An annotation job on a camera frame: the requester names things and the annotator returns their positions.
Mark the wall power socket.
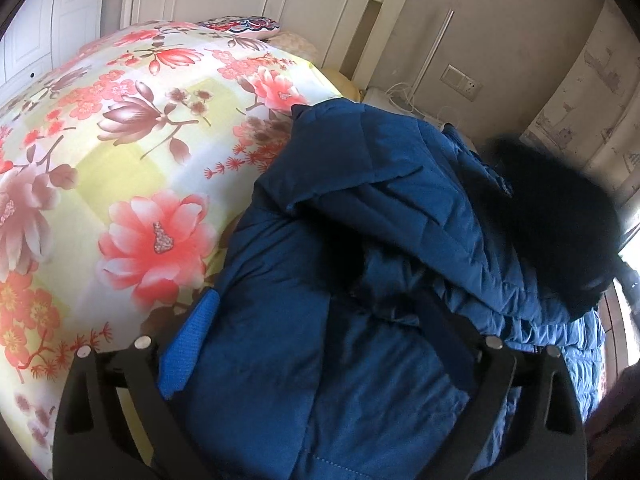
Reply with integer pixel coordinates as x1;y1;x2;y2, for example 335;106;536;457
440;64;483;102

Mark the beige pillow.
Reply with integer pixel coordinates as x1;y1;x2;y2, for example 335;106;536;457
266;30;322;66

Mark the colourful patterned pillow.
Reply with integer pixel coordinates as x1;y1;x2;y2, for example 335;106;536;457
198;15;280;40

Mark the yellow pillow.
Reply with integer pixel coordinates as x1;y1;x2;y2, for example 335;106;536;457
320;67;361;103

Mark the white bedside table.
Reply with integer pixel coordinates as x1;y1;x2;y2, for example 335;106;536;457
362;87;445;128

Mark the white wardrobe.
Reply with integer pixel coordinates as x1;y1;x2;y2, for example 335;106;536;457
1;0;103;103

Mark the floral bed quilt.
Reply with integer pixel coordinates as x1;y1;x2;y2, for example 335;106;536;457
1;21;338;476

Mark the blue quilted puffer jacket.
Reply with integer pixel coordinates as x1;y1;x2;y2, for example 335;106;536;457
171;99;604;479

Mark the patterned window curtain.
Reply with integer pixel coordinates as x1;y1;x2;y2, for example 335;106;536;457
521;0;639;205

